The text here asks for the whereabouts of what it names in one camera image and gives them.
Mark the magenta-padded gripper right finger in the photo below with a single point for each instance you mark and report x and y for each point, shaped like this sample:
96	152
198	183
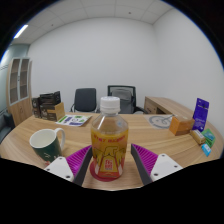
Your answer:
164	166

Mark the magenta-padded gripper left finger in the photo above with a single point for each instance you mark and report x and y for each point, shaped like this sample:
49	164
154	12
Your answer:
59	168

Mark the yellow-labelled drink bottle white cap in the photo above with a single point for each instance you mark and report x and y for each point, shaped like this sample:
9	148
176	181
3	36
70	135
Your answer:
109	146

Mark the green patterned white mug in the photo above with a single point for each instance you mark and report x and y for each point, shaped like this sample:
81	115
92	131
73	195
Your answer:
46	148

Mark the flat round red coaster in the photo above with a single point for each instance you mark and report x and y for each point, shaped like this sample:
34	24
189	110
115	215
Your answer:
95	176

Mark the tan box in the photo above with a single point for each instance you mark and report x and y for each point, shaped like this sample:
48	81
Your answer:
180	125

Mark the small yellow box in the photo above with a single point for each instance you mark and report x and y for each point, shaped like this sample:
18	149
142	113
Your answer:
197	136

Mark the clear round plate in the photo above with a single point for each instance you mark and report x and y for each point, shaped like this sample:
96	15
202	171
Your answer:
158	121

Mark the small blue packet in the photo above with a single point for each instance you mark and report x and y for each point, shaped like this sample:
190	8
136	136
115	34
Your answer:
206	150

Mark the white printed leaflet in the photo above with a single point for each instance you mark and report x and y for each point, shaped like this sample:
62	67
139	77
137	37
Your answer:
73	120

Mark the green packet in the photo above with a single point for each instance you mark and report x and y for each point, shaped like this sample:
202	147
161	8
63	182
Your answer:
209	136

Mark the brown cardboard box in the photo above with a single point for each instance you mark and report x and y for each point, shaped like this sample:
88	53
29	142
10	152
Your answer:
55	112

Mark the wooden side desk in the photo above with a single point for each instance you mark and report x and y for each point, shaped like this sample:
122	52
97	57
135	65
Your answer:
163	105

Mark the purple upright box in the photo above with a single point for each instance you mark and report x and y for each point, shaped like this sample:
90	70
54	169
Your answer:
200	115

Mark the small dark box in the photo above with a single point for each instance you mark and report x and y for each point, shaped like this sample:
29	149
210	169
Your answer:
35	107

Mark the wooden shelf cabinet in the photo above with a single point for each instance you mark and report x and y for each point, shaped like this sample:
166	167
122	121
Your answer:
21	113

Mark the black sofa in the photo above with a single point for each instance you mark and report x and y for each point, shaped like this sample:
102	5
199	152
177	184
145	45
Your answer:
6	126

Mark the wide dark box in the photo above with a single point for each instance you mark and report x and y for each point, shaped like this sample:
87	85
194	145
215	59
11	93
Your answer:
50	98

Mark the black padded office chair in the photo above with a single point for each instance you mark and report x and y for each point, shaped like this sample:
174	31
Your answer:
85	99

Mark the black mesh office chair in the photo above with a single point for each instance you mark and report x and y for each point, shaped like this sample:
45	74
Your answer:
126	100

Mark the ceiling light panel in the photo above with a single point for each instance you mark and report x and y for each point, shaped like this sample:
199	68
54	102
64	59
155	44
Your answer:
21	31

